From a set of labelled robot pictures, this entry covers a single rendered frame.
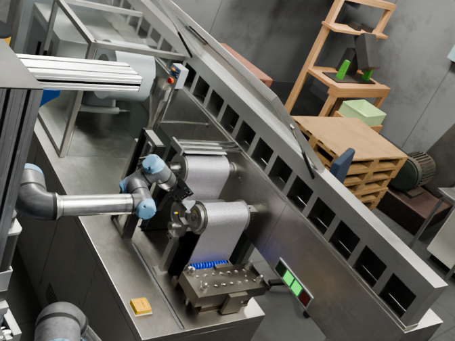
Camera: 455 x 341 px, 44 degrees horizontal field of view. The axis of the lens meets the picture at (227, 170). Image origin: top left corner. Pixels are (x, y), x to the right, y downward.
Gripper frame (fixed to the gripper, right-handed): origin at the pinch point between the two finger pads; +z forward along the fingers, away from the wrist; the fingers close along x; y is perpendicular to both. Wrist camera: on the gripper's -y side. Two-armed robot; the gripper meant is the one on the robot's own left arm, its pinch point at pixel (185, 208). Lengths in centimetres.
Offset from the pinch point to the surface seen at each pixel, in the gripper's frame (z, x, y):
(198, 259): 27.4, -5.8, -10.1
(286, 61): 395, 426, 220
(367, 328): 30, -77, 28
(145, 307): 13.9, -17.6, -38.4
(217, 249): 30.9, -5.8, -0.9
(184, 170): 3.1, 20.8, 9.8
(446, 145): 379, 147, 257
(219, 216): 13.3, -4.1, 9.4
